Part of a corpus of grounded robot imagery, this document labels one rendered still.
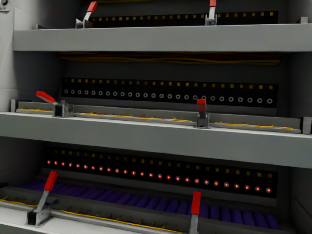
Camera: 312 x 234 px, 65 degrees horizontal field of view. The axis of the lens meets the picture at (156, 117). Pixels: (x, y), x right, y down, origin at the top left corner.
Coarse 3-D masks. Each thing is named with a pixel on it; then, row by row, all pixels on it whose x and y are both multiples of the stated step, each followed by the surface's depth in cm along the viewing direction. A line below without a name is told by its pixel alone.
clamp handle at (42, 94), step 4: (40, 92) 41; (44, 92) 41; (40, 96) 41; (44, 96) 41; (48, 96) 42; (48, 100) 43; (52, 100) 44; (56, 104) 45; (60, 104) 46; (64, 104) 47
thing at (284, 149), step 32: (0, 96) 52; (32, 96) 61; (0, 128) 49; (32, 128) 47; (64, 128) 45; (96, 128) 44; (128, 128) 42; (160, 128) 41; (192, 128) 39; (224, 128) 43; (256, 160) 37; (288, 160) 36
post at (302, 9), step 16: (288, 0) 63; (304, 0) 50; (288, 16) 62; (288, 64) 59; (304, 64) 48; (288, 80) 58; (304, 80) 47; (288, 96) 57; (304, 96) 47; (304, 176) 44; (304, 192) 43
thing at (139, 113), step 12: (24, 108) 53; (36, 108) 53; (48, 108) 52; (84, 108) 50; (96, 108) 50; (108, 108) 49; (120, 108) 48; (132, 108) 49; (180, 120) 44; (192, 120) 45; (216, 120) 44; (228, 120) 43; (240, 120) 43; (252, 120) 42; (264, 120) 42; (276, 120) 41; (288, 120) 41; (300, 120) 41
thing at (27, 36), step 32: (32, 32) 53; (64, 32) 51; (96, 32) 50; (128, 32) 48; (160, 32) 46; (192, 32) 45; (224, 32) 44; (256, 32) 42; (288, 32) 41; (256, 64) 57
